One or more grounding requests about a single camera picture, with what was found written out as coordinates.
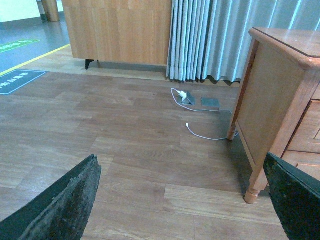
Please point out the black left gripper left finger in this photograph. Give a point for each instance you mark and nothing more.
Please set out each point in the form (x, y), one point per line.
(62, 211)

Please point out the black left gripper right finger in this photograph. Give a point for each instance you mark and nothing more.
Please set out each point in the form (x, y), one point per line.
(295, 196)

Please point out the wooden nightstand cabinet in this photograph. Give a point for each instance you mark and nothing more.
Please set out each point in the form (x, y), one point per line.
(281, 74)

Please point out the closed metal floor socket cover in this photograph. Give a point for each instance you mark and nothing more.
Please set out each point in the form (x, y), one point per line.
(210, 102)

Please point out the dark floor sign sticker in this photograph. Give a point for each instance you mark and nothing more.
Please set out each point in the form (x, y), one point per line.
(16, 79)

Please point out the open metal floor socket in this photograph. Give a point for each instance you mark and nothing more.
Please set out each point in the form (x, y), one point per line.
(189, 100)

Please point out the white charger plug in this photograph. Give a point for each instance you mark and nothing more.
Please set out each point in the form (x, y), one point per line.
(182, 94)

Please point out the green floor sticker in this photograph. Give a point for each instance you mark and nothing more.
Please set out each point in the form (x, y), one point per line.
(16, 44)

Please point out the grey pleated curtain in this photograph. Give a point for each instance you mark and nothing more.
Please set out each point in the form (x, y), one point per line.
(210, 38)

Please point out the light wooden partition panel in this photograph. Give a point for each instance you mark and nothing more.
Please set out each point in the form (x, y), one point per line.
(119, 31)

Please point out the round wooden column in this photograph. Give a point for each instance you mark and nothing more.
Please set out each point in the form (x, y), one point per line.
(51, 10)

